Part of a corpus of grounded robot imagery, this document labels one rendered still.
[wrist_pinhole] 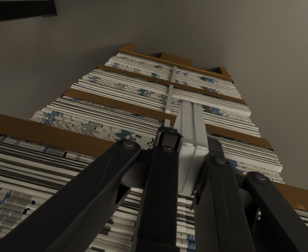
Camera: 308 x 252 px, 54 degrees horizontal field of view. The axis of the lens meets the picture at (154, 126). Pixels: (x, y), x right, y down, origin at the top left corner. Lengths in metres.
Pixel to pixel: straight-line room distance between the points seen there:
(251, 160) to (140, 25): 0.78
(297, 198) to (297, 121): 0.95
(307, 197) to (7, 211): 0.28
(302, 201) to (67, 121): 0.32
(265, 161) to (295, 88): 0.77
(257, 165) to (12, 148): 0.34
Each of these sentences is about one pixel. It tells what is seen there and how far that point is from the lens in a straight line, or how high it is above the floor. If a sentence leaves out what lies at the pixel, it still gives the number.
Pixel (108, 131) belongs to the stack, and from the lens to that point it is 0.44.
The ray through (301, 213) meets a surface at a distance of 0.34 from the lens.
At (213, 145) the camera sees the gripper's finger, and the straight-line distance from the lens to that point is 0.18.
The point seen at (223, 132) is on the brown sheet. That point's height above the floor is 0.63.
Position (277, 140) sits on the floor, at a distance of 1.31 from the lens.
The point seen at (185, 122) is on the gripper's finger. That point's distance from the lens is 0.17.
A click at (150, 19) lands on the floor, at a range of 1.14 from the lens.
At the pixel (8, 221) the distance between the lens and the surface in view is 0.23.
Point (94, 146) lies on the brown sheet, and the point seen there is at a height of 0.86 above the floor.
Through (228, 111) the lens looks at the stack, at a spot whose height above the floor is 0.49.
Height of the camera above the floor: 1.13
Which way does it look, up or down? 66 degrees down
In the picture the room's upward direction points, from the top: 166 degrees counter-clockwise
